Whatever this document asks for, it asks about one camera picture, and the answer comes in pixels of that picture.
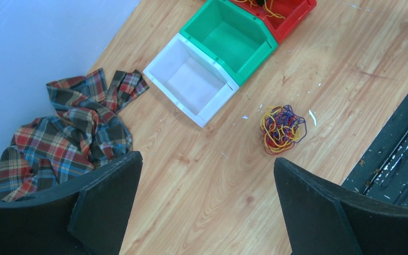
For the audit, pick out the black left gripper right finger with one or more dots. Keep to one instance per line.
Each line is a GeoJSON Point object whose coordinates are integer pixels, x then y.
{"type": "Point", "coordinates": [322, 217]}

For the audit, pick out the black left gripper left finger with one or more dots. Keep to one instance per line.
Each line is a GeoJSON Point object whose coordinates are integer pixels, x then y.
{"type": "Point", "coordinates": [86, 215]}

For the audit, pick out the plaid flannel shirt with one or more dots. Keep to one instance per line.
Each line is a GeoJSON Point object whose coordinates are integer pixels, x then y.
{"type": "Point", "coordinates": [85, 133]}

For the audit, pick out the white plastic bin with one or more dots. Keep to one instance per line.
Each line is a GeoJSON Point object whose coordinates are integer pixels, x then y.
{"type": "Point", "coordinates": [195, 83]}

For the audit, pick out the green plastic bin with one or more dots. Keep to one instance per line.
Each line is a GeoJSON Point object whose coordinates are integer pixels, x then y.
{"type": "Point", "coordinates": [237, 40]}

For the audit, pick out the red plastic bin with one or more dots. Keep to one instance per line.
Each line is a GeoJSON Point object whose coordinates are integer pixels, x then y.
{"type": "Point", "coordinates": [281, 17]}

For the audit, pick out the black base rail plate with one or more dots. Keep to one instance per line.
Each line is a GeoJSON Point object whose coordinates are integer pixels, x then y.
{"type": "Point", "coordinates": [382, 172]}

